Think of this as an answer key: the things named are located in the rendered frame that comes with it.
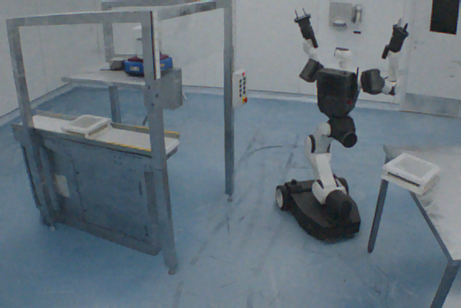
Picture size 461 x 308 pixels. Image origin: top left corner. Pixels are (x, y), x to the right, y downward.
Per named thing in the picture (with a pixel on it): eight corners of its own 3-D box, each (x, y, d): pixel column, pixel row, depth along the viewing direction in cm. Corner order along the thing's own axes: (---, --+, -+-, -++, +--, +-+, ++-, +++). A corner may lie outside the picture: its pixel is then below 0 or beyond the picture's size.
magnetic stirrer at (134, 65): (174, 68, 223) (174, 53, 219) (154, 77, 205) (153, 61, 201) (146, 66, 230) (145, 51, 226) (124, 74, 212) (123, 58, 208)
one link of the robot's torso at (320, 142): (326, 153, 306) (351, 135, 262) (305, 155, 303) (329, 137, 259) (323, 134, 310) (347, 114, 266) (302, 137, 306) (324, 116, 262)
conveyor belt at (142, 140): (179, 147, 242) (179, 139, 240) (157, 164, 221) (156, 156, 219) (35, 120, 288) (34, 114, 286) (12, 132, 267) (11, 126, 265)
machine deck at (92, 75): (182, 74, 226) (181, 67, 225) (145, 91, 195) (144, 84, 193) (101, 67, 248) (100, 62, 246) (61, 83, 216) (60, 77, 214)
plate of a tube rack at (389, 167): (442, 170, 191) (443, 167, 190) (423, 186, 176) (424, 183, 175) (403, 155, 208) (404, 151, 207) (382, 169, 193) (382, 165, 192)
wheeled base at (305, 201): (371, 234, 279) (379, 196, 265) (307, 247, 268) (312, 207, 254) (335, 192, 335) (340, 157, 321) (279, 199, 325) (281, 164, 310)
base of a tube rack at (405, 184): (440, 179, 193) (440, 175, 192) (421, 195, 179) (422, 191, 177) (402, 163, 210) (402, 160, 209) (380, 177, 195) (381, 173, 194)
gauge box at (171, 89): (183, 105, 235) (182, 72, 226) (174, 109, 226) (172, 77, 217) (153, 100, 242) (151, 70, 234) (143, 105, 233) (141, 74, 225)
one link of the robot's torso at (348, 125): (357, 147, 252) (360, 123, 244) (340, 149, 249) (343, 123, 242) (338, 132, 276) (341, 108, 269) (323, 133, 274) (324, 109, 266)
